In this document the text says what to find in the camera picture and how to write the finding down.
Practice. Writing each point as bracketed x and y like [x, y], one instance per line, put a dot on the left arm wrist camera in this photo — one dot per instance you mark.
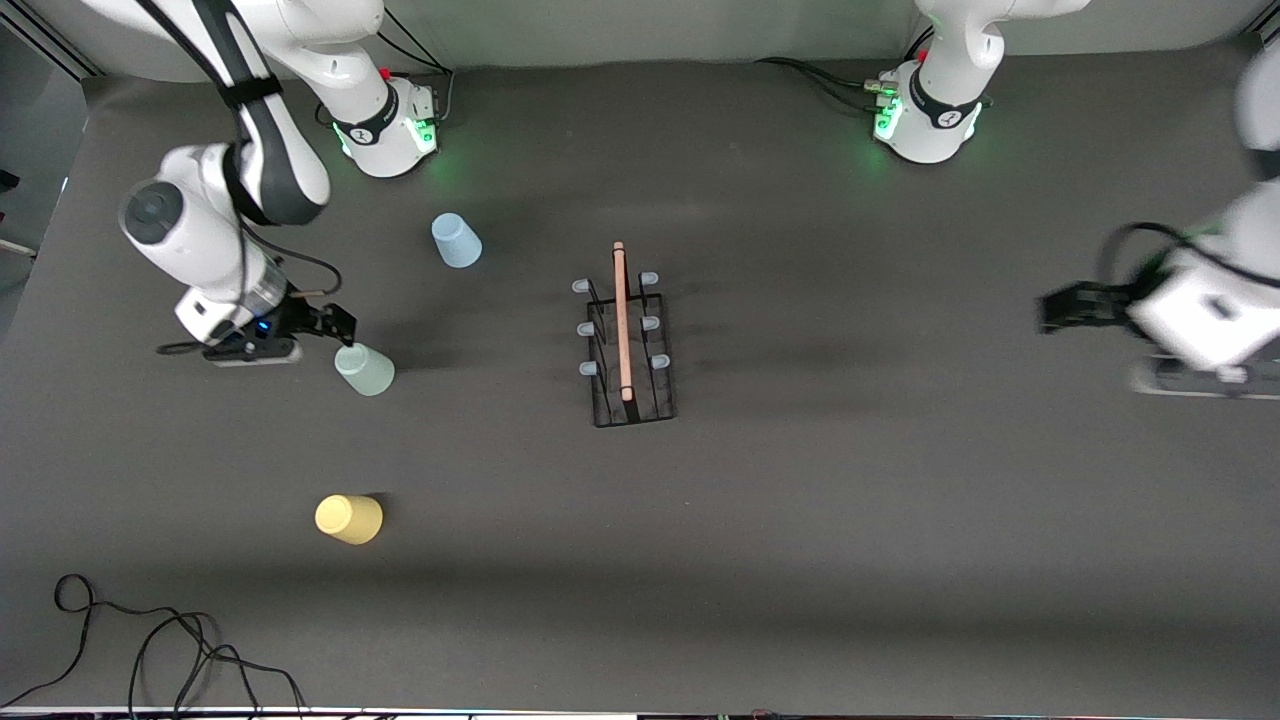
[1200, 385]

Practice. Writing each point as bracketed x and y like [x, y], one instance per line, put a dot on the light blue plastic cup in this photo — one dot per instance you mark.
[457, 245]

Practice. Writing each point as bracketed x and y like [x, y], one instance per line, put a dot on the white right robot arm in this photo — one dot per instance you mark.
[385, 150]

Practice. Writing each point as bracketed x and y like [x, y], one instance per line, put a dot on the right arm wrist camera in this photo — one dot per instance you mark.
[255, 353]

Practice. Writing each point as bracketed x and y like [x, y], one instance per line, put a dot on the dark metal frame rail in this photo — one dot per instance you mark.
[1270, 40]
[60, 50]

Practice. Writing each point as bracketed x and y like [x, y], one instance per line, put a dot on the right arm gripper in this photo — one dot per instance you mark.
[299, 319]

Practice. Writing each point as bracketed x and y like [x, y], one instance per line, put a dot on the light grey backdrop cloth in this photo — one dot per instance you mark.
[650, 30]

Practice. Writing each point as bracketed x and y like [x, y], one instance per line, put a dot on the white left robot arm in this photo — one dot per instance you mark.
[930, 140]

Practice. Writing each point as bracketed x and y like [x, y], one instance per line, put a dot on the yellow plastic cup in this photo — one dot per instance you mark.
[350, 520]

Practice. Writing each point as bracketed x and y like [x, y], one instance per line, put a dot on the pale green plastic cup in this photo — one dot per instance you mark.
[368, 372]

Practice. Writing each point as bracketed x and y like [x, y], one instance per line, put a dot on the dark grey table mat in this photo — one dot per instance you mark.
[800, 550]

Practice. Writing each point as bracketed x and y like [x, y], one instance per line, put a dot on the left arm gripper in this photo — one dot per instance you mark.
[1093, 303]

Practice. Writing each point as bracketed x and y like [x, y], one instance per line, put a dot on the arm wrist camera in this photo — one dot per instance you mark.
[255, 353]
[1200, 385]

